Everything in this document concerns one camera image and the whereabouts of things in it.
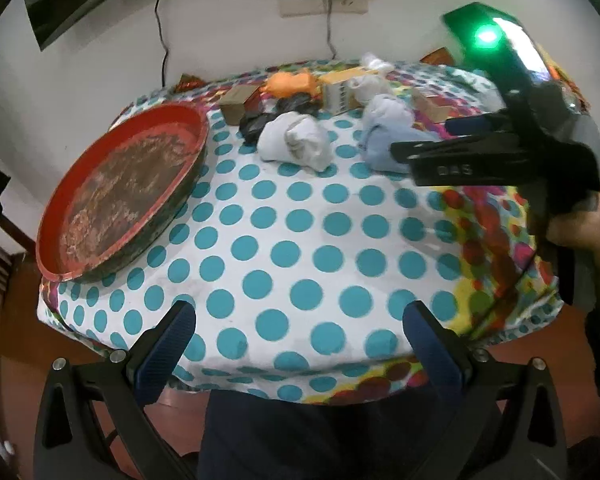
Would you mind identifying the person's dark pants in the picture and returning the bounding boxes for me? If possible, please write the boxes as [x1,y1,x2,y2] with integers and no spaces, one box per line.
[197,385,503,480]

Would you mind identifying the yellow white snack box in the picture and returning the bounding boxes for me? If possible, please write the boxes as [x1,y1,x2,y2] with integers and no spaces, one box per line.
[320,71,377,114]

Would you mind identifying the thin charger cable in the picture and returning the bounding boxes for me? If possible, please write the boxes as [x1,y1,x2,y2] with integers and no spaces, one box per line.
[326,0,338,60]

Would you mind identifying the wooden furniture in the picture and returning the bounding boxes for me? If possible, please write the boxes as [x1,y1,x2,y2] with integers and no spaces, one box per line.
[0,230,42,352]

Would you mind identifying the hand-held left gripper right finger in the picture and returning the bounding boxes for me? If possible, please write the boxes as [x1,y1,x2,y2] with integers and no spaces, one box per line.
[402,300,568,480]

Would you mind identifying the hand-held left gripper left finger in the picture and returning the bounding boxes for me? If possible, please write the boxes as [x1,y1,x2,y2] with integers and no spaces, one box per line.
[34,300,197,480]

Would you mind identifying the polka dot cloth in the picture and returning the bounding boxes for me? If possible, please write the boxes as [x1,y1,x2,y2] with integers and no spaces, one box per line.
[36,59,593,406]

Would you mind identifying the white socks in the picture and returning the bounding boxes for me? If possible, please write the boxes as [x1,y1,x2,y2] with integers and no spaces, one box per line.
[364,94,412,133]
[256,112,332,172]

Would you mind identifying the black sock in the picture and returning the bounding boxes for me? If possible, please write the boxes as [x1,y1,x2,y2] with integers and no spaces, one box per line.
[274,93,322,117]
[240,113,281,144]

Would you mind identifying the brown cardboard box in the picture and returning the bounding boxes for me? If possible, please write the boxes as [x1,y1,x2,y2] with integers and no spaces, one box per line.
[219,85,261,125]

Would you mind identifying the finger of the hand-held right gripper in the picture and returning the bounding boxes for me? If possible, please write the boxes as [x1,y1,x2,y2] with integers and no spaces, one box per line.
[390,134,532,188]
[445,109,519,137]

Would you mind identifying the black power cable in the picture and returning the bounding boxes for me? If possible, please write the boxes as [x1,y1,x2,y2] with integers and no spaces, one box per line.
[154,0,171,87]

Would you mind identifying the orange toy figure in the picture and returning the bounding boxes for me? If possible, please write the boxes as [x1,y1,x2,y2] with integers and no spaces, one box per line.
[260,71,322,99]

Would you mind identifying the blue socks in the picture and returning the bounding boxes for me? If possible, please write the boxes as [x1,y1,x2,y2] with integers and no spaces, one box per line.
[357,125,441,174]

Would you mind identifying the person's right hand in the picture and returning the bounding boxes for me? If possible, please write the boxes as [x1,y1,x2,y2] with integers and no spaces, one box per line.
[546,181,600,262]

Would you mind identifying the red cardboard box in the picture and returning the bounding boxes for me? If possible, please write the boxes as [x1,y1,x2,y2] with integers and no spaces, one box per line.
[412,91,462,124]

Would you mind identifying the red round tray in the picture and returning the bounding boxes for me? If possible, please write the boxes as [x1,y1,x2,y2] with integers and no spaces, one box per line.
[35,102,211,283]

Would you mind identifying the red snack packet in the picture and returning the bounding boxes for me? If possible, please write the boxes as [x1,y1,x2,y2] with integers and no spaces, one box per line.
[422,47,454,66]

